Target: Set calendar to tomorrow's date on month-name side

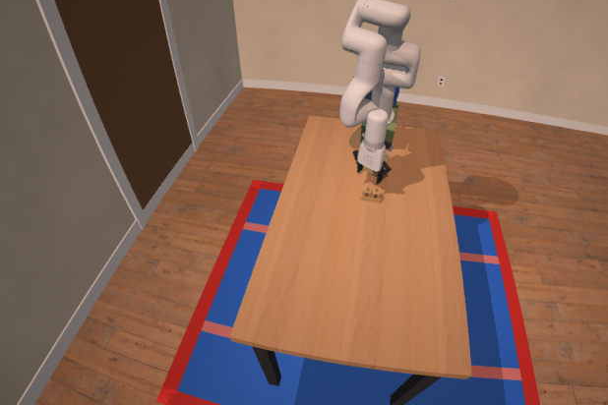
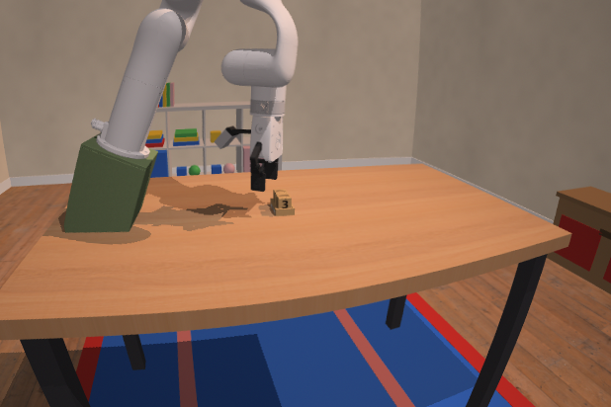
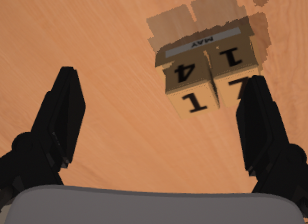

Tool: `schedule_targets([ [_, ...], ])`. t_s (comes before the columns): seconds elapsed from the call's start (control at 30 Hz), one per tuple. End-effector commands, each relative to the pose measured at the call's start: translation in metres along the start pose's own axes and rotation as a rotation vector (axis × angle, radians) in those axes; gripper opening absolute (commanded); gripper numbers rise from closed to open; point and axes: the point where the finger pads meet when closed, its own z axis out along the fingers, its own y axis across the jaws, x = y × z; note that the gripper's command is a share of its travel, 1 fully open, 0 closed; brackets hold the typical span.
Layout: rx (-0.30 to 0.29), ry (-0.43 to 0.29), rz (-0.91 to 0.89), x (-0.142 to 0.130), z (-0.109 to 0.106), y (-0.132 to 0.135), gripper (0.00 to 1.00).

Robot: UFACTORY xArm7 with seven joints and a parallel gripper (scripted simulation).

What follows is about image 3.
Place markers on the tan number cube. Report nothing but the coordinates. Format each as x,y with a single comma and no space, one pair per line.
231,69
190,88

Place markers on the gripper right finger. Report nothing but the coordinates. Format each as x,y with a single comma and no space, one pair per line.
266,149

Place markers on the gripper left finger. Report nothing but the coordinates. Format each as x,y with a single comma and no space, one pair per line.
53,141

